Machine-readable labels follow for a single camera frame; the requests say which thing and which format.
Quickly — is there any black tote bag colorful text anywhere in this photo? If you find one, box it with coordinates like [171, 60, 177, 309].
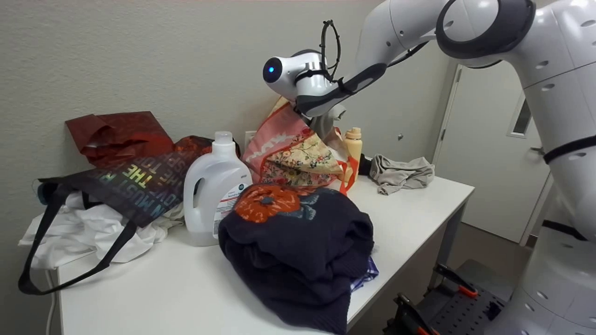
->
[16, 136, 216, 298]

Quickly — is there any navy knit sweater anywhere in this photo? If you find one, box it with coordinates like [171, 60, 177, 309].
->
[216, 183, 376, 335]

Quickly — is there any black and orange tool stool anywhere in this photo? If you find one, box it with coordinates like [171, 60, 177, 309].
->
[381, 261, 508, 335]

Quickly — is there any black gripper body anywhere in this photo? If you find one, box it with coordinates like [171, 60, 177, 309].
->
[307, 112, 340, 144]

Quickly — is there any white door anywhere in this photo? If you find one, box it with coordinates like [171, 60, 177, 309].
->
[432, 60, 555, 246]

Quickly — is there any blue patterned cloth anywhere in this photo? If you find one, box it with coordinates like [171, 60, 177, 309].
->
[348, 255, 381, 294]

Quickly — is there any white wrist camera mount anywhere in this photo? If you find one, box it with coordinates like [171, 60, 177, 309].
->
[322, 103, 350, 125]

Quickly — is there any black cloth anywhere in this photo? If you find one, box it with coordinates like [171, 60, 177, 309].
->
[357, 153, 376, 179]

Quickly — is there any white detergent jug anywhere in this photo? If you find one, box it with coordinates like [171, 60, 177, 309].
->
[180, 131, 255, 250]

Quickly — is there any white crumpled cloth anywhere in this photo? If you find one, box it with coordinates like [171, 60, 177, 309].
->
[16, 190, 188, 272]

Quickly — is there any gray crumpled garment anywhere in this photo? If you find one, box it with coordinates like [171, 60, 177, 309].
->
[367, 153, 437, 198]

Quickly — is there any dark red bag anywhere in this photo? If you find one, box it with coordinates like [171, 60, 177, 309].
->
[63, 110, 178, 171]

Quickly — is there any yellow plastic bottle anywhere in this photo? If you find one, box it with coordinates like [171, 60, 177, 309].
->
[340, 125, 365, 164]

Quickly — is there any floral bag with orange handles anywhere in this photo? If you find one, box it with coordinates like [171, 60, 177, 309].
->
[240, 99, 363, 198]

